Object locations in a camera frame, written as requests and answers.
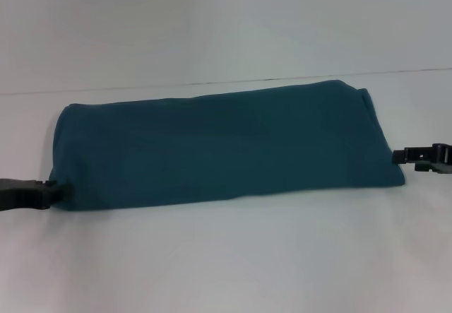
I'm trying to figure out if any teal blue shirt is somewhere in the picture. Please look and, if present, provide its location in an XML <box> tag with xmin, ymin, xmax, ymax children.
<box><xmin>47</xmin><ymin>78</ymin><xmax>406</xmax><ymax>213</ymax></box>

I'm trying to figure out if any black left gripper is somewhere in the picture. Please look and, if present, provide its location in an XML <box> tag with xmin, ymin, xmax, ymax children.
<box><xmin>0</xmin><ymin>177</ymin><xmax>74</xmax><ymax>212</ymax></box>

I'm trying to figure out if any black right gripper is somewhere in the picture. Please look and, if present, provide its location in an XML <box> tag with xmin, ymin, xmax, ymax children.
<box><xmin>392</xmin><ymin>143</ymin><xmax>452</xmax><ymax>176</ymax></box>

